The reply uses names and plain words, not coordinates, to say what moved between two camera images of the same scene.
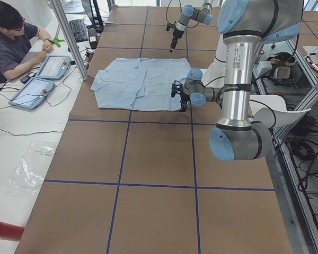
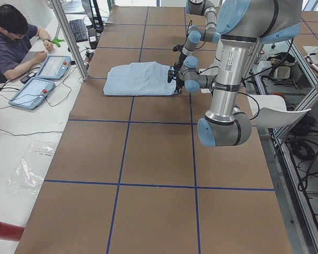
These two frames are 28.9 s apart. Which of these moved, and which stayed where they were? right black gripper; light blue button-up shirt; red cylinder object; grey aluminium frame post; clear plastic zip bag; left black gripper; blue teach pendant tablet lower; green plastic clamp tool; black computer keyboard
Moved: left black gripper; right black gripper; light blue button-up shirt
Stayed: green plastic clamp tool; red cylinder object; clear plastic zip bag; black computer keyboard; blue teach pendant tablet lower; grey aluminium frame post
